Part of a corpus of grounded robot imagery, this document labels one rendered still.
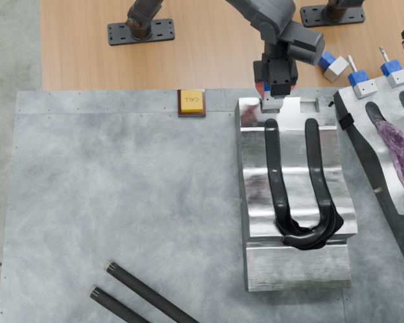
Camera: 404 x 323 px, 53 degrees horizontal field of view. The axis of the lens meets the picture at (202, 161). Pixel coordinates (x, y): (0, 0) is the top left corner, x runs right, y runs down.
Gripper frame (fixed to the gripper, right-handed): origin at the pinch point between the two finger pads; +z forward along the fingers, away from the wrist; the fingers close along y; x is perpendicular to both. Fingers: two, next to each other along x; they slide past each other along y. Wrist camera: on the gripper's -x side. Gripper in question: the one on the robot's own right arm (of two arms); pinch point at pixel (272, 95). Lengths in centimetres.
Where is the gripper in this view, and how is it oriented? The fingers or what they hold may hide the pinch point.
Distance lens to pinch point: 107.1
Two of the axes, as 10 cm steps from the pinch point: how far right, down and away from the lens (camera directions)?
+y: 10.0, -0.5, -0.7
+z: 0.9, 5.8, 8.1
